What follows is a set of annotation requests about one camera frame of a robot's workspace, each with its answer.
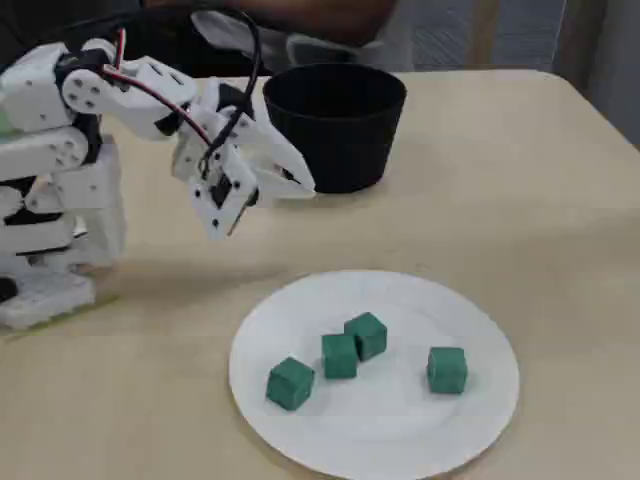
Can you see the yellow-green base mat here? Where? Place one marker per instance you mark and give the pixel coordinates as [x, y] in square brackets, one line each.
[60, 321]

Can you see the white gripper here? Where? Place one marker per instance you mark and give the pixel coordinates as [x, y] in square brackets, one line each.
[263, 146]

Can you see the seated person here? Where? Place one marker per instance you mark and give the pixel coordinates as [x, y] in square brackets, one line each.
[325, 50]

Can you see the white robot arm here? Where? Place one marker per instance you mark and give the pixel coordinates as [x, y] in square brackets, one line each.
[35, 90]

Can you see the white paper plate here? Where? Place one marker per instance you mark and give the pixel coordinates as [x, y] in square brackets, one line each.
[380, 425]

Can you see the wooden framed partition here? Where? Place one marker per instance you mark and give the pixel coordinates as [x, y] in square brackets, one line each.
[487, 30]

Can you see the black pot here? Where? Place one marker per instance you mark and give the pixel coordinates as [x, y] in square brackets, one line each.
[345, 150]

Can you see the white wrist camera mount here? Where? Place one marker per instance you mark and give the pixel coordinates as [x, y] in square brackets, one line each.
[220, 215]

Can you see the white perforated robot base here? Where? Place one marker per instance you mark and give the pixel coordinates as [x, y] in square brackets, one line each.
[45, 300]

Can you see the green cube block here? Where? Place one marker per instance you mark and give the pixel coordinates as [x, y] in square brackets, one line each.
[370, 337]
[446, 371]
[340, 357]
[290, 385]

